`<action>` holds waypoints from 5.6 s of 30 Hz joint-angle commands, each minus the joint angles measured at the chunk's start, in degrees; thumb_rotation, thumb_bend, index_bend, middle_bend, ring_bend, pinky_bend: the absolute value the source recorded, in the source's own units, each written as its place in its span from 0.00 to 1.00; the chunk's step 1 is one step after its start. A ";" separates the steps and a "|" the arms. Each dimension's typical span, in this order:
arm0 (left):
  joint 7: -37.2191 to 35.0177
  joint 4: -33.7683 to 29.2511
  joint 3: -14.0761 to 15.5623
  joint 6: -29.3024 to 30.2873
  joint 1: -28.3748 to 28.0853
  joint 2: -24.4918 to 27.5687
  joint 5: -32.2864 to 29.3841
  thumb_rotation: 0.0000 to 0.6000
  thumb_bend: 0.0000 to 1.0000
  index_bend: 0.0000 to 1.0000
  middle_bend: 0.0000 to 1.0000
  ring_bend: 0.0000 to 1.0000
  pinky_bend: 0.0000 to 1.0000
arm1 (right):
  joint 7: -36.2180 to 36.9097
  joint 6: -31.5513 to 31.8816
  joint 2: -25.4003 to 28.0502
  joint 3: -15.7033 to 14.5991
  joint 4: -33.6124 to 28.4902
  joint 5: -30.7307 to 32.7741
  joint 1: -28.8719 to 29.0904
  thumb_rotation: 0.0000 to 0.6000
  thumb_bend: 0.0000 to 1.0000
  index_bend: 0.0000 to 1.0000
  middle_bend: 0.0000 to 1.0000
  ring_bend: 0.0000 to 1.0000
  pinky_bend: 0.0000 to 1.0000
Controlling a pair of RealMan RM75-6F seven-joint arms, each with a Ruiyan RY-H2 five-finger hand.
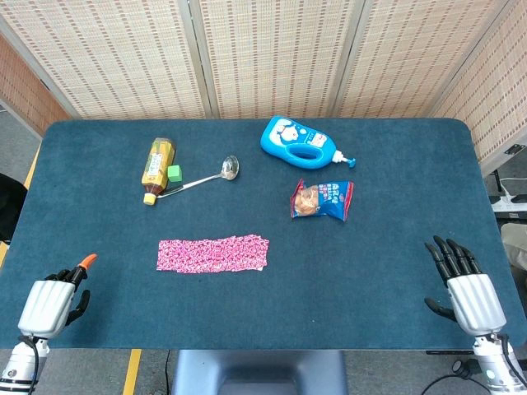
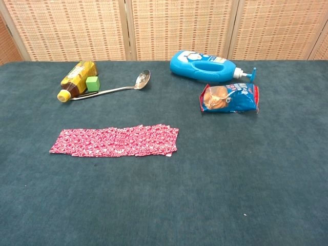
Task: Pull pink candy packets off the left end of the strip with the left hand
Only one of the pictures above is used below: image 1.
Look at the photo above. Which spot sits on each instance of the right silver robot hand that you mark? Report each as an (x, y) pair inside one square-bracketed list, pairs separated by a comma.
[(475, 302)]

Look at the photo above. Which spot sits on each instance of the white power strip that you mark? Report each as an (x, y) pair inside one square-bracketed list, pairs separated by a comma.
[(510, 202)]

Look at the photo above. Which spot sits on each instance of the blue biscuit snack bag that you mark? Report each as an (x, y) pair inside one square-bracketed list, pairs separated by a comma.
[(325, 201)]

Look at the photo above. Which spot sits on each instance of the beige bag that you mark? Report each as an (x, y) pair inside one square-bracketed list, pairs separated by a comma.
[(514, 244)]

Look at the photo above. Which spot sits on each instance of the black round knob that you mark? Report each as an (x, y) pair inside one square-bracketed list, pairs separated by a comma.
[(462, 369)]

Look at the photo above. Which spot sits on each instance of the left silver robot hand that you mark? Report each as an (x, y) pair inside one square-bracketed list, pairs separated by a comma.
[(46, 304)]

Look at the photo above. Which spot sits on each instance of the blue felt table mat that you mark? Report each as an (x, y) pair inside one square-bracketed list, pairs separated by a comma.
[(263, 304)]

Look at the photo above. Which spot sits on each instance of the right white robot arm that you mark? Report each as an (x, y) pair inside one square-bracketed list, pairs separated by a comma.
[(496, 366)]

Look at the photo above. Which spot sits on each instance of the brown tea bottle yellow cap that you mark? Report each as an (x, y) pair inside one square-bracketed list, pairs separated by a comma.
[(157, 166)]

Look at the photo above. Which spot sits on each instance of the blue pump detergent bottle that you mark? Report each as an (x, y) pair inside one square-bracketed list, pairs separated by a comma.
[(284, 138)]

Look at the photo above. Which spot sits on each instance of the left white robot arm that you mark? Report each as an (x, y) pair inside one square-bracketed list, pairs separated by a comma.
[(18, 366)]

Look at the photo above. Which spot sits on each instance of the pink patterned cloth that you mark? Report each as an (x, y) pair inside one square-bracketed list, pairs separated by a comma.
[(218, 255)]

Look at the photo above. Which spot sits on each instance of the green cube block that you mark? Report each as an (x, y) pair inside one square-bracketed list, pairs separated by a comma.
[(174, 173)]

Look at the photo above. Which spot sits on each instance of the steel soup ladle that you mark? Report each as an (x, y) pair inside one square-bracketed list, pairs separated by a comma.
[(230, 168)]

